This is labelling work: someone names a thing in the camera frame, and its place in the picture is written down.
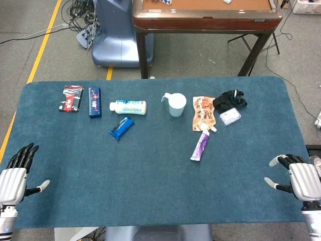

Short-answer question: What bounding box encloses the black cable bundle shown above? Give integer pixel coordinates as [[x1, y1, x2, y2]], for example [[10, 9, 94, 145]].
[[61, 0, 101, 33]]

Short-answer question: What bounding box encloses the grey sneaker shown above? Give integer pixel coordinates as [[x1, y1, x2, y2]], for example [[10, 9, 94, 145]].
[[309, 155, 321, 177]]

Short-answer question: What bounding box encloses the blue felt table mat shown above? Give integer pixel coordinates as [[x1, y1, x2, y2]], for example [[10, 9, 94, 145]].
[[0, 76, 311, 229]]

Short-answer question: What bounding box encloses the brown mahjong table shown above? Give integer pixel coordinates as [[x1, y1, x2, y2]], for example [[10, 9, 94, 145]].
[[132, 0, 284, 79]]

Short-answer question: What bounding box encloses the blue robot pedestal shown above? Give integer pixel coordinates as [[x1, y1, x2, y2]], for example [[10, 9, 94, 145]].
[[91, 0, 155, 68]]

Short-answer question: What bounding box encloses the light blue handled cup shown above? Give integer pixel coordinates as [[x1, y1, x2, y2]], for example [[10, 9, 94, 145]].
[[160, 92, 187, 117]]

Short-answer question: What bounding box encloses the grey power strip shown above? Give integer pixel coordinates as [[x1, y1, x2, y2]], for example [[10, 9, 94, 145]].
[[76, 25, 101, 49]]

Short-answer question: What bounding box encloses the purple toothpaste tube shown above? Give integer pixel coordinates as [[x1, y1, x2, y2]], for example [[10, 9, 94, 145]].
[[190, 125, 210, 162]]

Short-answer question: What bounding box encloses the black strap bundle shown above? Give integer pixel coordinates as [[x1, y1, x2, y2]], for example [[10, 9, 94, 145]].
[[212, 89, 248, 114]]

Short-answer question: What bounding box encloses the grey robot torso base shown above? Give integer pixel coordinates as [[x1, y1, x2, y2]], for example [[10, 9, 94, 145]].
[[105, 224, 214, 241]]

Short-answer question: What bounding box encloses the red black snack box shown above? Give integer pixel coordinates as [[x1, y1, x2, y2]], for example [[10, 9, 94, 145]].
[[58, 85, 84, 113]]

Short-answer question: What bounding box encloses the clear plastic floss box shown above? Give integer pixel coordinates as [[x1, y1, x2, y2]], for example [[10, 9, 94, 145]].
[[219, 107, 242, 127]]

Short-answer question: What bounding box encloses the dark blue carton box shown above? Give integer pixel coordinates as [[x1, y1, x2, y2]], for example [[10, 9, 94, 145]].
[[88, 86, 102, 119]]

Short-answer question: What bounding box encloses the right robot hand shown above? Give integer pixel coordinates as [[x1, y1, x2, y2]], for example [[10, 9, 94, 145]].
[[264, 154, 321, 202]]

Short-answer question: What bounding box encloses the orange spout pouch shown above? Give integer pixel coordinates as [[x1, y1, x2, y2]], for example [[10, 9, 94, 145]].
[[192, 96, 218, 133]]

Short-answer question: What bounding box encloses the white floor cable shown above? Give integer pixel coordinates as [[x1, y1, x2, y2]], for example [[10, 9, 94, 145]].
[[0, 22, 68, 46]]

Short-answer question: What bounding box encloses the white milk bottle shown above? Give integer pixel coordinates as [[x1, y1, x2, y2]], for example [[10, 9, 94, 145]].
[[109, 99, 147, 115]]

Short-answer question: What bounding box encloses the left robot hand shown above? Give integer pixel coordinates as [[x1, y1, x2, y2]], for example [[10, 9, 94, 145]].
[[0, 143, 50, 206]]

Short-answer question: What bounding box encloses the white storage box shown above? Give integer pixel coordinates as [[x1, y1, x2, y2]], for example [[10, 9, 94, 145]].
[[292, 0, 321, 15]]

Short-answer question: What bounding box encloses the blue cookie packet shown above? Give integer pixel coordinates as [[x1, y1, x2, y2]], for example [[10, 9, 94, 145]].
[[108, 116, 135, 142]]

